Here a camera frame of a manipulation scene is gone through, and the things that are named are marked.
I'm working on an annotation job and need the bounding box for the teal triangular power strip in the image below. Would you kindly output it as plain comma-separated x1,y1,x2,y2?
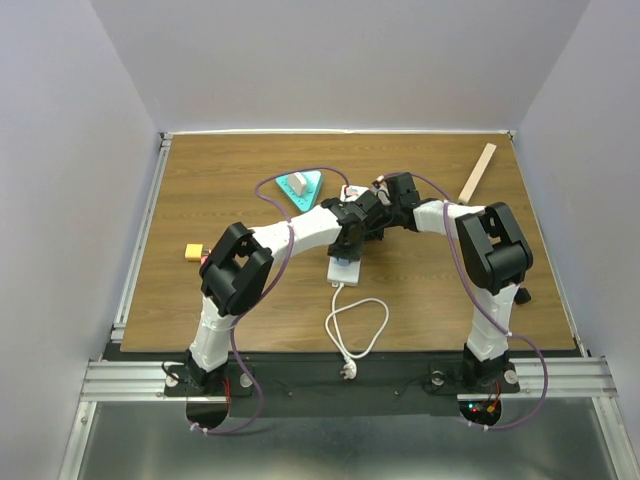
275,170,324,213

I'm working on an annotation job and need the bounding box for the white multicolour power strip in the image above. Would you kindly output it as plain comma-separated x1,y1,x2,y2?
327,257,361,287

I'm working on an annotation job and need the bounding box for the beige wooden power strip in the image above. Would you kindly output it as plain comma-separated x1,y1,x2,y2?
458,143,497,205

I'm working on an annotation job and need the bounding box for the white grey adapter plug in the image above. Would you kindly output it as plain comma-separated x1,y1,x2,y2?
287,172,308,197

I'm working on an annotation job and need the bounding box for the yellow charger plug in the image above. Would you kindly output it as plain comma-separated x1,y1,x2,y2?
184,243,210,263

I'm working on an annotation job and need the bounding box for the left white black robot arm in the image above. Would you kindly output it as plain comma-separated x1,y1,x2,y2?
185,189,385,394

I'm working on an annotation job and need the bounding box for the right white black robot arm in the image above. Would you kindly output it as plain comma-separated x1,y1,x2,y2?
372,172,533,390

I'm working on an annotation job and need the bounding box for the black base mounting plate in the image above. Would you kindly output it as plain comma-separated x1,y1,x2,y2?
164,352,520,418

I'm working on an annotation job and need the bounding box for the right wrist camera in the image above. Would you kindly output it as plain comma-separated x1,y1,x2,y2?
372,175,392,206

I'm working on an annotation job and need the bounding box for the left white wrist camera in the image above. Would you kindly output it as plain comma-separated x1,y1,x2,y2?
339,185,368,201

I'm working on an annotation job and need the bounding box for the white power cord with plug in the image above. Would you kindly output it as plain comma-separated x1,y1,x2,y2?
324,282,390,382

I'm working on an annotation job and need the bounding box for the aluminium frame rail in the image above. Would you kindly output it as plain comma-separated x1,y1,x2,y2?
58,132,173,479

